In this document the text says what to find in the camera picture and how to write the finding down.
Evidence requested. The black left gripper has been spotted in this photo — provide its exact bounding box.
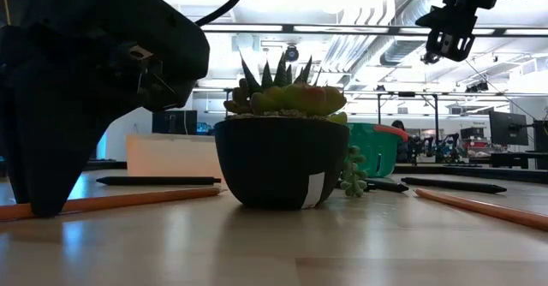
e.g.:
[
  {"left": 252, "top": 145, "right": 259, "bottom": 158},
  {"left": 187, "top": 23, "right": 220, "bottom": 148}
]
[{"left": 0, "top": 0, "right": 211, "bottom": 218}]

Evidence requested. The black pen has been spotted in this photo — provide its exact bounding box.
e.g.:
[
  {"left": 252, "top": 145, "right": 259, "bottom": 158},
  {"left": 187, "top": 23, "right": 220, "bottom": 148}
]
[
  {"left": 363, "top": 177, "right": 410, "bottom": 194},
  {"left": 95, "top": 175, "right": 223, "bottom": 188},
  {"left": 400, "top": 176, "right": 509, "bottom": 195},
  {"left": 335, "top": 179, "right": 379, "bottom": 192}
]

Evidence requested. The orange pencil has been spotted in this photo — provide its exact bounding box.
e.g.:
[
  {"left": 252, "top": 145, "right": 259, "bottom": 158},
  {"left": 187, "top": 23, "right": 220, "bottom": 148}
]
[
  {"left": 0, "top": 185, "right": 227, "bottom": 223},
  {"left": 413, "top": 187, "right": 548, "bottom": 233}
]

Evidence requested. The ceiling light strip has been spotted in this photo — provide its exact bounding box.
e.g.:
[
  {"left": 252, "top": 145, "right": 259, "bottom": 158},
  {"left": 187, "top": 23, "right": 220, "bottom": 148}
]
[{"left": 200, "top": 22, "right": 548, "bottom": 39}]

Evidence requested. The black monitor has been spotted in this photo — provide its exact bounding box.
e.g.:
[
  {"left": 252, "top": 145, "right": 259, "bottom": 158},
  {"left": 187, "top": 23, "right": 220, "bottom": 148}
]
[
  {"left": 152, "top": 109, "right": 199, "bottom": 136},
  {"left": 488, "top": 110, "right": 530, "bottom": 147},
  {"left": 533, "top": 119, "right": 548, "bottom": 153}
]

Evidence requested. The person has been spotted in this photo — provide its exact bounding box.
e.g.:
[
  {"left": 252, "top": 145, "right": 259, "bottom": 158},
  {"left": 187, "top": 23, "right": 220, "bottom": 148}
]
[{"left": 390, "top": 119, "right": 413, "bottom": 164}]

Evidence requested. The black ceiling spotlight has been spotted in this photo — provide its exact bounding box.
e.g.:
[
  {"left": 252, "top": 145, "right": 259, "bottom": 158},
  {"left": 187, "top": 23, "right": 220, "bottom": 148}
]
[{"left": 283, "top": 44, "right": 301, "bottom": 63}]

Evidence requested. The green basket with orange rim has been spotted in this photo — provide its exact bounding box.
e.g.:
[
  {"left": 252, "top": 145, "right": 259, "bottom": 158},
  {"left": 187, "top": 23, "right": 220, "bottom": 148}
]
[{"left": 346, "top": 122, "right": 410, "bottom": 179}]

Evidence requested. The succulent plant in black pot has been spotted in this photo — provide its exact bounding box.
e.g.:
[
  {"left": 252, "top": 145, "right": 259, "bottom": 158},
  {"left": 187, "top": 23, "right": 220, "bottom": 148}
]
[{"left": 213, "top": 51, "right": 369, "bottom": 212}]

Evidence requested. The black aluminium table frame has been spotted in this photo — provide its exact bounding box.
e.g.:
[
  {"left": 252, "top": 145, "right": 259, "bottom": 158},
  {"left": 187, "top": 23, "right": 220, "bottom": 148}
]
[{"left": 83, "top": 159, "right": 548, "bottom": 185}]

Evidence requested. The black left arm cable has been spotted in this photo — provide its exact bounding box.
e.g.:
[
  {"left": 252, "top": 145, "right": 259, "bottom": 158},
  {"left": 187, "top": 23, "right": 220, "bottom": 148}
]
[{"left": 150, "top": 0, "right": 251, "bottom": 27}]

